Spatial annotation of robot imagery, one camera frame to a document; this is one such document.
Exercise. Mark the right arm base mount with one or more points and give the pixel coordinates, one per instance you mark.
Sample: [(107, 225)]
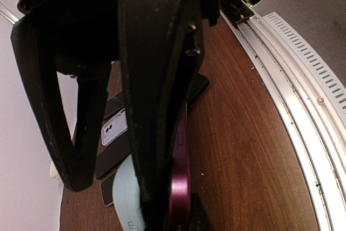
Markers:
[(236, 11)]

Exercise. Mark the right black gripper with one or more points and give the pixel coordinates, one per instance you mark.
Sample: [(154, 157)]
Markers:
[(161, 51)]

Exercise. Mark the cream textured mug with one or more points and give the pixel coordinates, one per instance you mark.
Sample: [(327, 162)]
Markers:
[(53, 172)]

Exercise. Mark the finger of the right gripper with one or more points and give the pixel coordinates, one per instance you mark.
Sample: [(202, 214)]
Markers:
[(35, 54)]

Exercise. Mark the purple smartphone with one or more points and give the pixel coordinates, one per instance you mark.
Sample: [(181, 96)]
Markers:
[(114, 105)]

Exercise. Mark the lilac silicone phone case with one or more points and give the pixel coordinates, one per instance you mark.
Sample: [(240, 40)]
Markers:
[(114, 128)]

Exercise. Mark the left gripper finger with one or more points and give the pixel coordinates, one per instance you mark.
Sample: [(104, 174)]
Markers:
[(199, 220)]

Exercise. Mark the black phone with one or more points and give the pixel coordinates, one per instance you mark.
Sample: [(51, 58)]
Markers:
[(106, 190), (112, 156)]

